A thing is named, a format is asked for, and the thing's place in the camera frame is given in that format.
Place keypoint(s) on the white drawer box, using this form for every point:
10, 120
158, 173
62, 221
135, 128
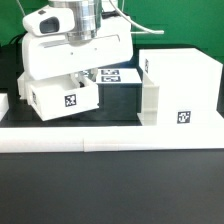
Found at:
21, 82
57, 97

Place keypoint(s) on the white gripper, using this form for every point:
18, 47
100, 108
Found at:
54, 55

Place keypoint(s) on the white rear drawer box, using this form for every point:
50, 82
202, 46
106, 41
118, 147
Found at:
21, 82

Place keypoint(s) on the white drawer cabinet frame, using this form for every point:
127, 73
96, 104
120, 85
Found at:
179, 86

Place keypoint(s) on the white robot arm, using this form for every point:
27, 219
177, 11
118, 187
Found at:
69, 36

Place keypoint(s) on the white front drawer box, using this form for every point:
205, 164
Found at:
57, 97

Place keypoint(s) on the white marker tag sheet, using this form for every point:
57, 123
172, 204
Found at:
117, 76

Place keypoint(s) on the white L-shaped border wall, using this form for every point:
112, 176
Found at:
106, 139

